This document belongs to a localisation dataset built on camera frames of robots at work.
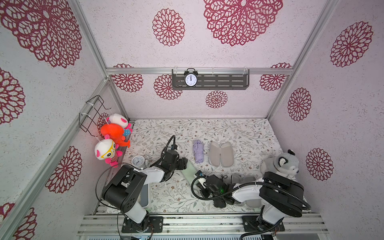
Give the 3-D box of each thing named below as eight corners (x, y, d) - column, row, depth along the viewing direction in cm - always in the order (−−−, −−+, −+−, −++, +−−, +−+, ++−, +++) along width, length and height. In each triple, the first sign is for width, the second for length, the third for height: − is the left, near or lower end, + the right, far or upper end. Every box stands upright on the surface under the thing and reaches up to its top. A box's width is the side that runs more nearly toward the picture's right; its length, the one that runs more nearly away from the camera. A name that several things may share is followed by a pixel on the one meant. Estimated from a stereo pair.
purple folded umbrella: (193, 163, 98) (193, 160, 94) (193, 143, 108) (193, 139, 104) (204, 163, 98) (204, 160, 94) (203, 143, 108) (203, 139, 104)
